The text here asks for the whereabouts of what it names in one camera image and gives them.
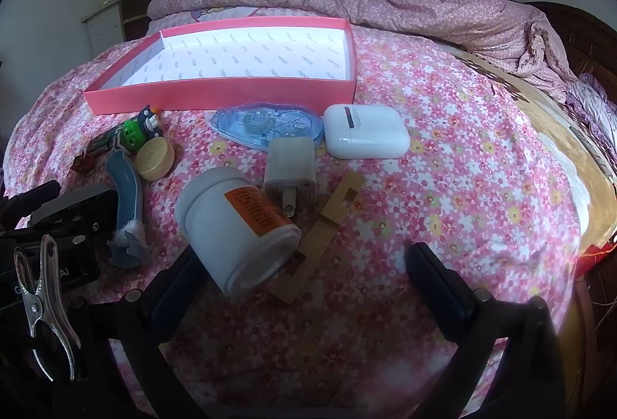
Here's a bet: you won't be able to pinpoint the white earbuds case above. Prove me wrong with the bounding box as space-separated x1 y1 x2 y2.
322 104 411 160

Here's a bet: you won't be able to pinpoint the blue correction tape dispenser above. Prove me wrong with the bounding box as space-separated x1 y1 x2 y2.
210 103 325 154

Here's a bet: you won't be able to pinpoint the white bedside cabinet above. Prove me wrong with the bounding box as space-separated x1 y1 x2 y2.
81 0 167 59

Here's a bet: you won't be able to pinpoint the small red toy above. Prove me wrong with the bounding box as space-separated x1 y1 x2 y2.
70 149 98 174

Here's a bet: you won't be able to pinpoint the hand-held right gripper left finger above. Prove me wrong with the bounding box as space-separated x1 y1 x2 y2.
91 249 204 419

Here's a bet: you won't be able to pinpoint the dark wooden headboard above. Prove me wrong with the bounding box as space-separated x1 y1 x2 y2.
523 2 617 112

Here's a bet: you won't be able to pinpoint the green keychain tag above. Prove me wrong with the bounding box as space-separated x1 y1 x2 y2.
87 123 129 158

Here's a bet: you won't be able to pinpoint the white pink-rimmed tray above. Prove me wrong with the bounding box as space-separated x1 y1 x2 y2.
83 17 358 116

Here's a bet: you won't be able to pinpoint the white jar orange label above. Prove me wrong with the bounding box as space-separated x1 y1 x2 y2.
174 166 303 297

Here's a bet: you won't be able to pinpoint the round wooden disc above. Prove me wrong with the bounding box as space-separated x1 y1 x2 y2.
135 137 175 182

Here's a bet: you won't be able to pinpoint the pink floral bed sheet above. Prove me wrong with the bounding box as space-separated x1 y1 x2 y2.
0 21 595 419

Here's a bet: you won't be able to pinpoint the cartoon print blanket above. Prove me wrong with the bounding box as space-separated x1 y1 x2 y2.
149 5 271 32

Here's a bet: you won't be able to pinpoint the green toy figure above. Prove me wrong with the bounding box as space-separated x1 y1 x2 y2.
121 107 163 145

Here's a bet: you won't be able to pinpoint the pink quilt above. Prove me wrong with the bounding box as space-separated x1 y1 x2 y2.
147 0 579 98

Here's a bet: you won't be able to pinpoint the metal spring clip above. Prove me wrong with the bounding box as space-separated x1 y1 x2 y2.
13 234 81 384

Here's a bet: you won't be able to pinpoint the purple frilled pillow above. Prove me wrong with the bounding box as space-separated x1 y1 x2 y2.
564 72 617 170

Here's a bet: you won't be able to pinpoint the golden patterned bed mat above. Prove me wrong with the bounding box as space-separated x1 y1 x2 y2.
453 42 617 266

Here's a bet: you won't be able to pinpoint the blue curved plastic tool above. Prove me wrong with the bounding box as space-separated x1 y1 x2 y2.
106 150 150 268

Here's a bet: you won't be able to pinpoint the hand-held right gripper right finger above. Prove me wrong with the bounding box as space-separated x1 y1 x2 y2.
405 242 566 419

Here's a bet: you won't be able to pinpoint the tan wooden puzzle piece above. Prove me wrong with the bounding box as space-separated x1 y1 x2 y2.
268 172 363 305

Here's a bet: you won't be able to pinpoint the white charger plug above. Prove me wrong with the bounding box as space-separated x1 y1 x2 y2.
263 138 318 214

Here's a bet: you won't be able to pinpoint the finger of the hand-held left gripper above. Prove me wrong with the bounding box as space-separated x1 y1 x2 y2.
0 180 61 228

